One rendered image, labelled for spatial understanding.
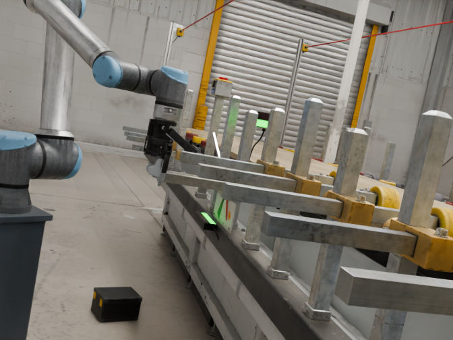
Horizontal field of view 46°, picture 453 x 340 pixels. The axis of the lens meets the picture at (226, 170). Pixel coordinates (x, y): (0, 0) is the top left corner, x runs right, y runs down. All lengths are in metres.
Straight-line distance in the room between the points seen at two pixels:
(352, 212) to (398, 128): 10.65
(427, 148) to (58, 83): 1.52
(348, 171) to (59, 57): 1.32
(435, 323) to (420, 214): 0.34
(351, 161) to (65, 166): 1.27
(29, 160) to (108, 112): 7.37
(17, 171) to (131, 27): 7.55
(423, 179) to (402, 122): 10.84
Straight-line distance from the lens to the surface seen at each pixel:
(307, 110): 1.35
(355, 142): 1.12
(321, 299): 1.17
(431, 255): 0.86
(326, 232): 0.80
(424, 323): 1.23
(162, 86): 1.70
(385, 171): 3.07
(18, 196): 2.02
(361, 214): 1.07
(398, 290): 0.57
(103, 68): 1.69
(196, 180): 1.76
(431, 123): 0.91
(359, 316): 1.44
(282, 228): 0.77
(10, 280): 2.08
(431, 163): 0.91
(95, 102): 9.32
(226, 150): 2.06
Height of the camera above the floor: 1.09
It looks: 6 degrees down
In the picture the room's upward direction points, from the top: 11 degrees clockwise
